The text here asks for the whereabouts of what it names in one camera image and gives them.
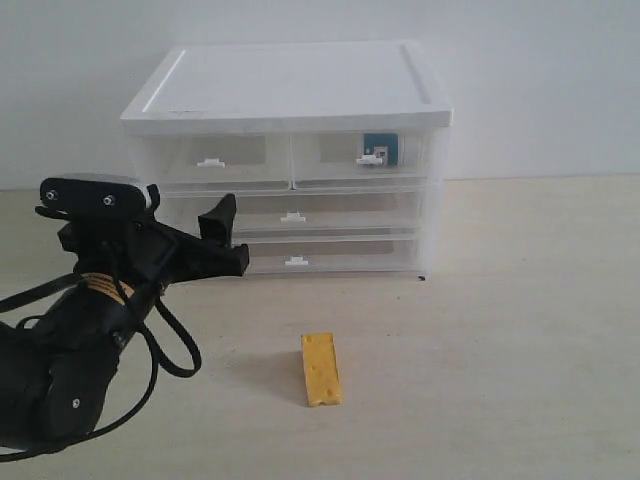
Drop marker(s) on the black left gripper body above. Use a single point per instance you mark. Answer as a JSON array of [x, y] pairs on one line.
[[133, 248]]

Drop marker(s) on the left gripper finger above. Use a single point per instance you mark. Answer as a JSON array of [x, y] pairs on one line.
[[212, 254]]

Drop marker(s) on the white teal pill bottle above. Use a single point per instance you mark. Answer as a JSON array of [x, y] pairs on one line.
[[380, 149]]

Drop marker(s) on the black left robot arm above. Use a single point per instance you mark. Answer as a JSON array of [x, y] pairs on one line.
[[56, 367]]

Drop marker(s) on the clear bottom wide drawer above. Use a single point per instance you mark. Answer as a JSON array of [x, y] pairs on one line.
[[348, 254]]

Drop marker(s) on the clear wide drawer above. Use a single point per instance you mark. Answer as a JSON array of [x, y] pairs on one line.
[[327, 211], [348, 254]]

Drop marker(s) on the clear middle wide drawer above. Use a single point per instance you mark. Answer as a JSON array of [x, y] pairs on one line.
[[327, 211]]

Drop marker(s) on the white plastic drawer cabinet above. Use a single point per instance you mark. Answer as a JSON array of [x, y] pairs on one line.
[[288, 90]]

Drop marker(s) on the yellow cheese wedge toy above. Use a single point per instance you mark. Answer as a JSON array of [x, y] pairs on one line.
[[321, 372]]

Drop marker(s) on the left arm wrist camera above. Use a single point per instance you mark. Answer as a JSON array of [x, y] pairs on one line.
[[98, 196]]

